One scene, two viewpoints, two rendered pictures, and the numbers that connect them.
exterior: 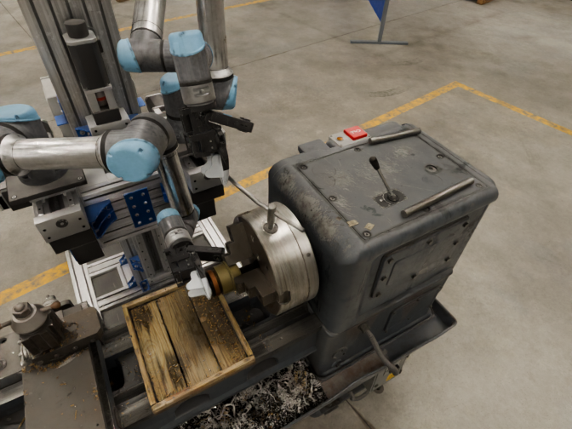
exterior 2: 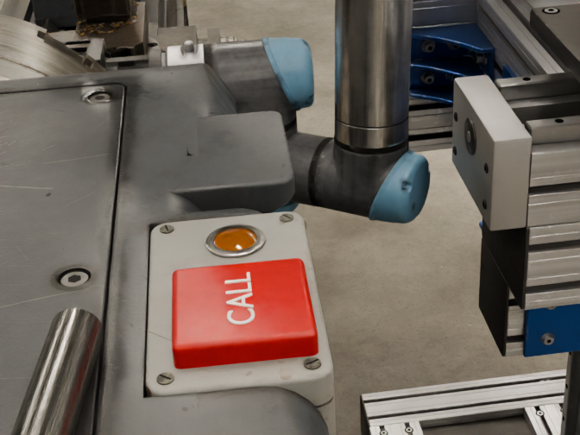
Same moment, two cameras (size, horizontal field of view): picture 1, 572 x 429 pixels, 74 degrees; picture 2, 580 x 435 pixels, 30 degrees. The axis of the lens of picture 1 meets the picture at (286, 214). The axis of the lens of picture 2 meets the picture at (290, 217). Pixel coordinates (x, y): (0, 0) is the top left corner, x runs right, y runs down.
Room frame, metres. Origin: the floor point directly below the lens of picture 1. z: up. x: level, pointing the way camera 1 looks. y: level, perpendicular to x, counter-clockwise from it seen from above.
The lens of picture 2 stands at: (1.33, -0.56, 1.53)
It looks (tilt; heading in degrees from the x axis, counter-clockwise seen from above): 31 degrees down; 118
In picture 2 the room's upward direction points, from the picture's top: 4 degrees counter-clockwise
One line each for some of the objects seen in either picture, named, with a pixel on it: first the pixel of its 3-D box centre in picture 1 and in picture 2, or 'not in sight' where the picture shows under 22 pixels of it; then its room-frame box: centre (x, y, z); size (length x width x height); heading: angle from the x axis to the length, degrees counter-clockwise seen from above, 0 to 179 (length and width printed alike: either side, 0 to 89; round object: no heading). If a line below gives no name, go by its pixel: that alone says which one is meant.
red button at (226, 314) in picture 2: (355, 134); (242, 317); (1.13, -0.23, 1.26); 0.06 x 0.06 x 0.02; 31
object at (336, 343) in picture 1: (345, 311); not in sight; (0.93, -0.29, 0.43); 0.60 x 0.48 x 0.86; 121
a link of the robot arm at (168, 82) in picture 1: (180, 91); not in sight; (1.25, 0.39, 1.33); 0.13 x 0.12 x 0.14; 95
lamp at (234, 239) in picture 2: not in sight; (236, 243); (1.10, -0.17, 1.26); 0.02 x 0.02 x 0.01
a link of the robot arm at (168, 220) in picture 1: (172, 226); (259, 78); (0.83, 0.36, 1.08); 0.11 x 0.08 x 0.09; 30
